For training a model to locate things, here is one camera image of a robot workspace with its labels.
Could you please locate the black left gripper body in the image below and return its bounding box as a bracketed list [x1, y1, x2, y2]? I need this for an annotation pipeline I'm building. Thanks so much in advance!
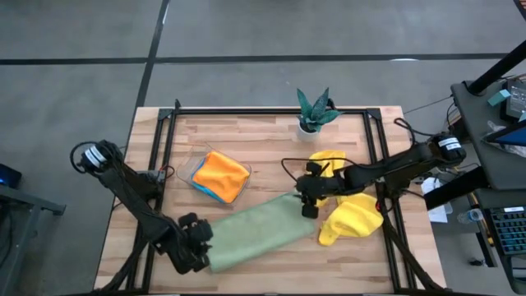
[176, 211, 215, 275]

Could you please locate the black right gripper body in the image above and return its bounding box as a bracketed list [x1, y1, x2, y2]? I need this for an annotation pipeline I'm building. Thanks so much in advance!
[301, 161, 348, 220]

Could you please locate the blue microfiber towel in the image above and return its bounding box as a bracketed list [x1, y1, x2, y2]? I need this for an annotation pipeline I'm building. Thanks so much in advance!
[189, 157, 226, 205]

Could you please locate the green microfiber towel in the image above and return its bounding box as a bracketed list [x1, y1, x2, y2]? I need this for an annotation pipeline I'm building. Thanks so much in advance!
[206, 192, 317, 275]

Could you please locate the orange microfiber towel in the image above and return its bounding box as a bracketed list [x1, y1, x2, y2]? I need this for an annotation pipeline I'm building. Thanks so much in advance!
[191, 150, 251, 205]

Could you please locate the yellow microfiber towel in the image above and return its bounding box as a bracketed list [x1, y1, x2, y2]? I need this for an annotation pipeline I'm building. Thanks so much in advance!
[318, 192, 385, 247]
[307, 149, 348, 208]

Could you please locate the white plant pot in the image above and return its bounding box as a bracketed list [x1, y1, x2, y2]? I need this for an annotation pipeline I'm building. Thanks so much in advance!
[296, 120, 321, 143]

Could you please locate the clear plastic tray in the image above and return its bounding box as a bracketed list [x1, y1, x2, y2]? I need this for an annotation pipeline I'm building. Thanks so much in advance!
[176, 141, 253, 207]

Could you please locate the green succulent plant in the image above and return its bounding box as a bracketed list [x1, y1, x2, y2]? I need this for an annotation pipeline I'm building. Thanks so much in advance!
[296, 86, 344, 134]

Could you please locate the white paper sheet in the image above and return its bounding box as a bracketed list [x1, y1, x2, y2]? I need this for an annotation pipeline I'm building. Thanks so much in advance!
[420, 176, 454, 224]

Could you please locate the clear water bottle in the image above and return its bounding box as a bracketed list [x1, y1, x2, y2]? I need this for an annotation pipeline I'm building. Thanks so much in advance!
[456, 207, 487, 224]

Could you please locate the grey metal stand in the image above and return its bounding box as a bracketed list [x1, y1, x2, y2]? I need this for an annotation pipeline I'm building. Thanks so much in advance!
[0, 183, 67, 215]

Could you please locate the black equipment cart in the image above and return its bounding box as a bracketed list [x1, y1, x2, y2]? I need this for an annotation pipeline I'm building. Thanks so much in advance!
[422, 39, 526, 295]

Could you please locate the keyboard with blue keys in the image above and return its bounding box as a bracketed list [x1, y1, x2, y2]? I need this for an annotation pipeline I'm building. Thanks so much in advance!
[487, 206, 526, 257]

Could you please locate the tablet with blue screen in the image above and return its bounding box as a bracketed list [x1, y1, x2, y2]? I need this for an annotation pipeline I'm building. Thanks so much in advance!
[482, 120, 526, 148]

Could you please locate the teal box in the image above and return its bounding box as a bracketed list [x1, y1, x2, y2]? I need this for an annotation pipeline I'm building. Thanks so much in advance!
[487, 88, 512, 108]

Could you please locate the black device with blue light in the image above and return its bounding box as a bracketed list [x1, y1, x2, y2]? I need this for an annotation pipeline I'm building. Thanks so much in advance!
[0, 163, 23, 191]

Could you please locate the black electronics box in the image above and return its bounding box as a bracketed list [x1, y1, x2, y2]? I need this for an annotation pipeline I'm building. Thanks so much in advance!
[505, 79, 526, 121]

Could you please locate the black aluminium table frame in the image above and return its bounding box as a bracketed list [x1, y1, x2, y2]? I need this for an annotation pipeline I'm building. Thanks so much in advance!
[94, 98, 447, 295]

